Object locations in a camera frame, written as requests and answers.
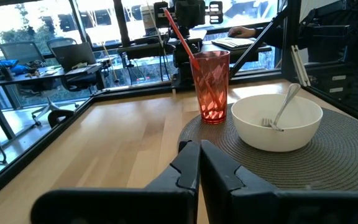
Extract black desk by window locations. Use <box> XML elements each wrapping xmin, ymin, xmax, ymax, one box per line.
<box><xmin>116</xmin><ymin>29</ymin><xmax>273</xmax><ymax>65</ymax></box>

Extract black vertical frame post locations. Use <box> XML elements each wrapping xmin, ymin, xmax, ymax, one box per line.
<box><xmin>280</xmin><ymin>0</ymin><xmax>301</xmax><ymax>82</ymax></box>

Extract black office chair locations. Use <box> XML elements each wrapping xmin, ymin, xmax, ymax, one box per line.
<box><xmin>46</xmin><ymin>37</ymin><xmax>106</xmax><ymax>93</ymax></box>

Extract grey mesh office chair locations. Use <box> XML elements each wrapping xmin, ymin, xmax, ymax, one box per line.
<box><xmin>0</xmin><ymin>40</ymin><xmax>62</xmax><ymax>126</ymax></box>

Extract black diagonal frame strut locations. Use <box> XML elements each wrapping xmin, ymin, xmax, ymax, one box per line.
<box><xmin>228</xmin><ymin>6</ymin><xmax>289</xmax><ymax>78</ymax></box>

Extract white bowl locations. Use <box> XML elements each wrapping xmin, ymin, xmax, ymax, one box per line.
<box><xmin>231</xmin><ymin>93</ymin><xmax>324</xmax><ymax>153</ymax></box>

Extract white paper cup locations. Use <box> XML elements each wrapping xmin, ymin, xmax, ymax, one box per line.
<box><xmin>140</xmin><ymin>4</ymin><xmax>157</xmax><ymax>31</ymax></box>

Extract red plastic straw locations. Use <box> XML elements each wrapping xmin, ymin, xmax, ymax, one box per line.
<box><xmin>162</xmin><ymin>8</ymin><xmax>223</xmax><ymax>110</ymax></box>

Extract round grey woven placemat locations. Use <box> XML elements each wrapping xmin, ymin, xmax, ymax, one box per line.
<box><xmin>178</xmin><ymin>104</ymin><xmax>358</xmax><ymax>192</ymax></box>

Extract black office desk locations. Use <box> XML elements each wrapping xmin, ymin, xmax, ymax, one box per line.
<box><xmin>0</xmin><ymin>63</ymin><xmax>105</xmax><ymax>141</ymax></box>

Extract silver metal fork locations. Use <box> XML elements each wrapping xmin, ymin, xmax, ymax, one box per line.
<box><xmin>261</xmin><ymin>83</ymin><xmax>301</xmax><ymax>132</ymax></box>

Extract person's forearm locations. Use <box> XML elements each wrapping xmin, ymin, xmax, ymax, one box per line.
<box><xmin>254</xmin><ymin>26</ymin><xmax>288</xmax><ymax>48</ymax></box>

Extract black drawer cabinet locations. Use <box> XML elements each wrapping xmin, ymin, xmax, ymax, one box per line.
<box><xmin>303</xmin><ymin>60</ymin><xmax>358</xmax><ymax>121</ymax></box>

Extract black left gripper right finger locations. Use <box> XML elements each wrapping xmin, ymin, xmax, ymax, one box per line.
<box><xmin>200</xmin><ymin>139</ymin><xmax>358</xmax><ymax>224</ymax></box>

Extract white metal bracket strips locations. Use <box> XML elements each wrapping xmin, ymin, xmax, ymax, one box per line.
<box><xmin>290</xmin><ymin>45</ymin><xmax>311</xmax><ymax>88</ymax></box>

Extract person's hand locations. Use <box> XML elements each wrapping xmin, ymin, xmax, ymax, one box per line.
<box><xmin>227</xmin><ymin>26</ymin><xmax>257</xmax><ymax>39</ymax></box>

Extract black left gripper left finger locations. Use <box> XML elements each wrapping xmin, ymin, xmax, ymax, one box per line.
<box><xmin>30</xmin><ymin>139</ymin><xmax>201</xmax><ymax>224</ymax></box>

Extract red faceted plastic cup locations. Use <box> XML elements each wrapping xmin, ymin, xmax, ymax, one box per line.
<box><xmin>190</xmin><ymin>50</ymin><xmax>231</xmax><ymax>125</ymax></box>

